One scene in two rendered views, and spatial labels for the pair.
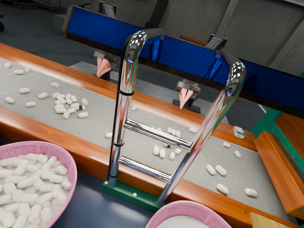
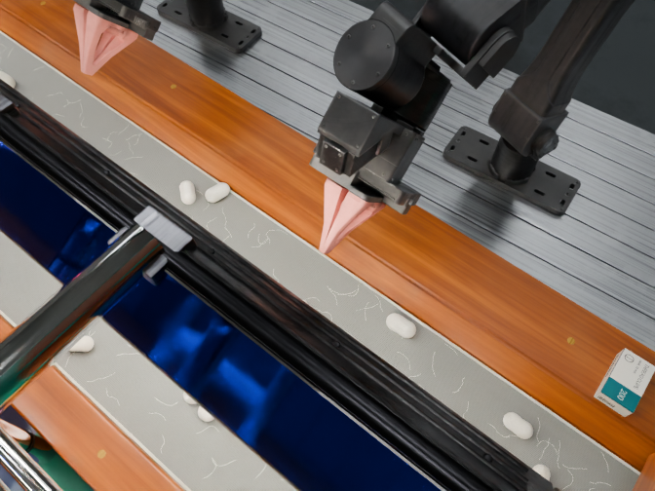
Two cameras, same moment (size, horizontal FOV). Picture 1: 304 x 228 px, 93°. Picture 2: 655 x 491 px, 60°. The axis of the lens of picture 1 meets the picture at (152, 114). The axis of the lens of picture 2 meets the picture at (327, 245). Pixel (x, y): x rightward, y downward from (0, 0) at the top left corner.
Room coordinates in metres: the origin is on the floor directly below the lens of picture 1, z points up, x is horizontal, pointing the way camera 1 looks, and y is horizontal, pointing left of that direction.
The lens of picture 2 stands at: (0.28, -0.27, 1.36)
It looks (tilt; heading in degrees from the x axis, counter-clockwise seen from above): 60 degrees down; 33
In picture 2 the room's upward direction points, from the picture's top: straight up
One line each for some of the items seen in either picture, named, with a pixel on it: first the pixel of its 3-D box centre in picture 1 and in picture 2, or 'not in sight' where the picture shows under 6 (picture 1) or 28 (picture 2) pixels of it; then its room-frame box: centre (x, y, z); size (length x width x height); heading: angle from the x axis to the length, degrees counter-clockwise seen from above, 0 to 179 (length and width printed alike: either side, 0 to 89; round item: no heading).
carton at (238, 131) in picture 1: (238, 132); (625, 382); (0.60, -0.43, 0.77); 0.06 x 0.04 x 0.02; 174
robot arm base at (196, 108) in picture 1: (188, 102); (517, 154); (0.88, -0.21, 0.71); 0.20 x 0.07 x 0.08; 88
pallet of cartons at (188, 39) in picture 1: (192, 45); not in sight; (7.48, -0.86, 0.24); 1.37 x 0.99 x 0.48; 88
